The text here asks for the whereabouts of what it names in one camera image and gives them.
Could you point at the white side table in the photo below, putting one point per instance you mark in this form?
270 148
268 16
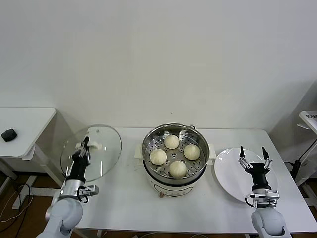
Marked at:
24 129

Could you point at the perforated steel steamer basket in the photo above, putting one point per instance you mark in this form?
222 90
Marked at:
178 134

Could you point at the steel steamer pot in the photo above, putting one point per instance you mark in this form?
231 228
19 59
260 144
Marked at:
171 189

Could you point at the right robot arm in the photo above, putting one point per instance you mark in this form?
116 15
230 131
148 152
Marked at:
267 218

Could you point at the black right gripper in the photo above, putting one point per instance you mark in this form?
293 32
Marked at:
258 173

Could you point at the white round plate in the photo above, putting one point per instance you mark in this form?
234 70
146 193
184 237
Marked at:
227 168

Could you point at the white steamed baozi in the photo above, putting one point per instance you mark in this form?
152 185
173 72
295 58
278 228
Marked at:
177 169
157 157
191 151
171 141

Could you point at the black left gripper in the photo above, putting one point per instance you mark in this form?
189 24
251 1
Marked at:
80 167

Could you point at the small black case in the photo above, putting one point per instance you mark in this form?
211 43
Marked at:
8 135

